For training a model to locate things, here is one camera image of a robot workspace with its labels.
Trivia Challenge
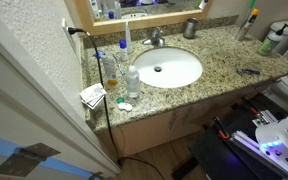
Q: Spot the white tube with orange cap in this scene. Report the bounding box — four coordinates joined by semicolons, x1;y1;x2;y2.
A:
101;53;119;85

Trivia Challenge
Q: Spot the tall white tube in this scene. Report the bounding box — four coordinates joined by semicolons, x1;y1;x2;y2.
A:
125;20;134;54

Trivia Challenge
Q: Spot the clear plastic bottle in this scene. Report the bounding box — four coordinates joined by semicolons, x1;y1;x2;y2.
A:
125;65;141;99

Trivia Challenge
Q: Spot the contact lens case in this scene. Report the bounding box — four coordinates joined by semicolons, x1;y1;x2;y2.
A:
116;96;134;113

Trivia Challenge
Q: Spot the blue toothbrush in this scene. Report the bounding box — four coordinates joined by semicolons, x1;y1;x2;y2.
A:
112;54;127;76

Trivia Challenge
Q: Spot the white sink basin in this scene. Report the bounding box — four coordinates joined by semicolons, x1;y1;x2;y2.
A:
132;47;204;89

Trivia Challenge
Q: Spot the wooden vanity cabinet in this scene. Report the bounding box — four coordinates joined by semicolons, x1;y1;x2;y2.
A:
93;79;285;158

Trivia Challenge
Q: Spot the small bottle with blue cap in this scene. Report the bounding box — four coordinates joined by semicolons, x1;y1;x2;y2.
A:
118;39;130;62

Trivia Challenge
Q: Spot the stack of paper cards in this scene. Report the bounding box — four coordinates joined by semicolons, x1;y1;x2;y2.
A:
79;83;108;110

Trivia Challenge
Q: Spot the chrome faucet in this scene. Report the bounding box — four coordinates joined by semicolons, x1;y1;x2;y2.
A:
141;27;167;48

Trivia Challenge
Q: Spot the wood framed mirror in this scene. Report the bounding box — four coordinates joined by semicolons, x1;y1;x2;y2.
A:
73;0;215;36

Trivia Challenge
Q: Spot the metal cup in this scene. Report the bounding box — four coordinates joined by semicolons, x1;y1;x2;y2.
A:
183;17;200;40

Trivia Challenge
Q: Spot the black clamp with orange grip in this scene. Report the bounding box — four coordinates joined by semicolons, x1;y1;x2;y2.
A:
242;96;262;116
213;116;232;140

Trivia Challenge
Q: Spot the black robot cart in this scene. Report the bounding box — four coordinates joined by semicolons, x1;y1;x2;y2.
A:
170;93;288;180

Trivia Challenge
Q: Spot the blue razor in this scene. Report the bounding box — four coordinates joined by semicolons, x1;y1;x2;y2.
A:
236;68;261;76

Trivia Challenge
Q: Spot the spray can with orange cap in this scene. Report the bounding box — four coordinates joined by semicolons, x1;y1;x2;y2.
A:
234;8;261;42

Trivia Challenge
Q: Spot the white door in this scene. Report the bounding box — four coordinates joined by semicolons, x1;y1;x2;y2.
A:
0;6;122;180

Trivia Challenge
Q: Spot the green soap pump bottle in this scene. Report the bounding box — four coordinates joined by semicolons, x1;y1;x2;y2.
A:
257;23;288;57

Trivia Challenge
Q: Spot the metal door hinge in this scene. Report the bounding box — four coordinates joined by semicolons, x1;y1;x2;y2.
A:
0;142;62;178

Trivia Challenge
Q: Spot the black power cable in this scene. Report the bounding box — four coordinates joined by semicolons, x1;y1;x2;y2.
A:
67;27;167;180

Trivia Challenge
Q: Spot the white wall outlet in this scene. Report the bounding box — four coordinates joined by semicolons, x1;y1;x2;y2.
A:
61;18;77;51

